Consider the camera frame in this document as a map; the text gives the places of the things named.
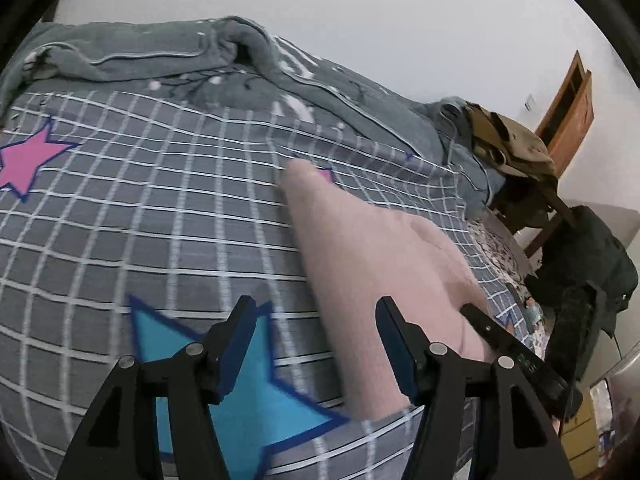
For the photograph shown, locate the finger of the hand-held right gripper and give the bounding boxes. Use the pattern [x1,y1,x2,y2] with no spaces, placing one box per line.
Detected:
[459,303,532,363]

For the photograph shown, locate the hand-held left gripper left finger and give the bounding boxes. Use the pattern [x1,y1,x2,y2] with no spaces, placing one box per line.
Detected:
[56,295,258,480]

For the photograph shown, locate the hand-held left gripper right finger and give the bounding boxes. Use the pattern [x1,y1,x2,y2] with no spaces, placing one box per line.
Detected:
[375,296,576,480]

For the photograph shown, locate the pink knit garment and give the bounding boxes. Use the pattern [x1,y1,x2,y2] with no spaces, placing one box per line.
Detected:
[277,158,506,418]

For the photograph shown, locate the yellow cardboard box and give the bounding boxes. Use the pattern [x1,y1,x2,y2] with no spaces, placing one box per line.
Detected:
[559,399,602,479]

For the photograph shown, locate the floral bed sheet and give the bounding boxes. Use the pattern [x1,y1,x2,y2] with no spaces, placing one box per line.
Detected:
[467,207,546,356]

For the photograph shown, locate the dark jacket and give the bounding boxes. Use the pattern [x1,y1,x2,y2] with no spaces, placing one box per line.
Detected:
[525,204,637,383]

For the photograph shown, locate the wooden chair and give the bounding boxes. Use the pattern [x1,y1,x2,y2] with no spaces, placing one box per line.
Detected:
[487,175,576,261]

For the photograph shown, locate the grey checked star bed sheet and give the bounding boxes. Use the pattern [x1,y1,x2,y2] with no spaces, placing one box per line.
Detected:
[0,35,516,480]

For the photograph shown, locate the tan jacket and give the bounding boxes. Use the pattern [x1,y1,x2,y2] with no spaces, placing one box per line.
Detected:
[465,102,557,178]

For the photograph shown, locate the wooden door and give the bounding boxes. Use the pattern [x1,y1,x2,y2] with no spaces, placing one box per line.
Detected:
[535,50,594,177]

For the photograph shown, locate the grey-green piped blanket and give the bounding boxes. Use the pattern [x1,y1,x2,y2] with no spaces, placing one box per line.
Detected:
[0,16,506,208]

